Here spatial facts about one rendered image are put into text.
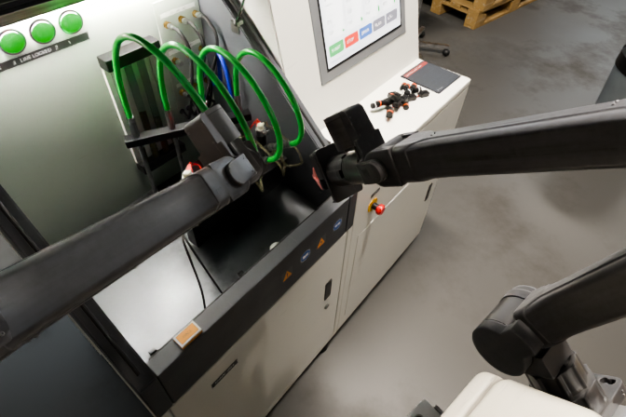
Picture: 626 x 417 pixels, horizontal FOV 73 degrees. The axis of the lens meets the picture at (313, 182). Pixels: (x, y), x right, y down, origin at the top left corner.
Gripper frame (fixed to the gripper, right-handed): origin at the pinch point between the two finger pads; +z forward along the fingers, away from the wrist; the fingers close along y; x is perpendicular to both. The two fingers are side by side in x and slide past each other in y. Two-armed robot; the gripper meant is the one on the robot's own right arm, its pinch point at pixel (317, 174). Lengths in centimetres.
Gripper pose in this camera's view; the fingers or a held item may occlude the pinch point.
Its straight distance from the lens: 84.7
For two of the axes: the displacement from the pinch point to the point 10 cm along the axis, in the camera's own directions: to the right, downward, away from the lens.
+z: -4.4, 0.7, 9.0
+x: -8.1, 4.0, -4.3
